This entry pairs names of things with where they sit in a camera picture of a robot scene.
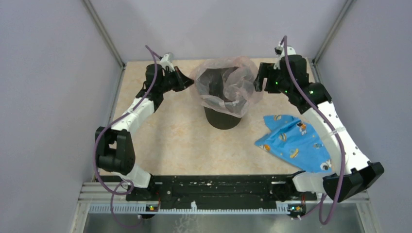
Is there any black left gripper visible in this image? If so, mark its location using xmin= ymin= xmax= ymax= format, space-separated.
xmin=158 ymin=66 xmax=194 ymax=93

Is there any translucent pink trash bag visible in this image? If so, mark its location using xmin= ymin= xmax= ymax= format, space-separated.
xmin=189 ymin=56 xmax=263 ymax=118

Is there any black plastic trash bin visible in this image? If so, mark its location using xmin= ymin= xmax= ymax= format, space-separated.
xmin=204 ymin=107 xmax=241 ymax=130

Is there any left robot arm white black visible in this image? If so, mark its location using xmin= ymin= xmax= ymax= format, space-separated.
xmin=94 ymin=64 xmax=194 ymax=201

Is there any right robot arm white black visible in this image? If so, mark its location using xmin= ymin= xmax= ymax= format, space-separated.
xmin=255 ymin=55 xmax=384 ymax=202

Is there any blue cartoon printed bag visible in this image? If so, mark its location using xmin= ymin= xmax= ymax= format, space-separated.
xmin=255 ymin=115 xmax=332 ymax=173

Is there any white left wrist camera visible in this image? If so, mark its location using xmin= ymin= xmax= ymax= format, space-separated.
xmin=159 ymin=52 xmax=175 ymax=72

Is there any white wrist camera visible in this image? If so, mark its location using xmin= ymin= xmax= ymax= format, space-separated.
xmin=159 ymin=52 xmax=175 ymax=72
xmin=274 ymin=45 xmax=296 ymax=69

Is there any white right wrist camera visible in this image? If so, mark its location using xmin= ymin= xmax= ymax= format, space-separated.
xmin=274 ymin=45 xmax=296 ymax=69

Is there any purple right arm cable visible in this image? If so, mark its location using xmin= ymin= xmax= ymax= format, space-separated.
xmin=279 ymin=35 xmax=346 ymax=226

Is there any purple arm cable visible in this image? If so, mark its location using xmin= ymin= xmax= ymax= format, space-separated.
xmin=279 ymin=35 xmax=346 ymax=226
xmin=92 ymin=45 xmax=162 ymax=230

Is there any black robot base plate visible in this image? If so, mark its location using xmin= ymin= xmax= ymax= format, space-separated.
xmin=126 ymin=174 xmax=317 ymax=210

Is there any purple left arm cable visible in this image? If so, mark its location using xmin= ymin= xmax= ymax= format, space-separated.
xmin=92 ymin=45 xmax=162 ymax=230

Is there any white slotted cable duct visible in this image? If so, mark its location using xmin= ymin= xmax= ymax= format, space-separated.
xmin=89 ymin=201 xmax=291 ymax=215

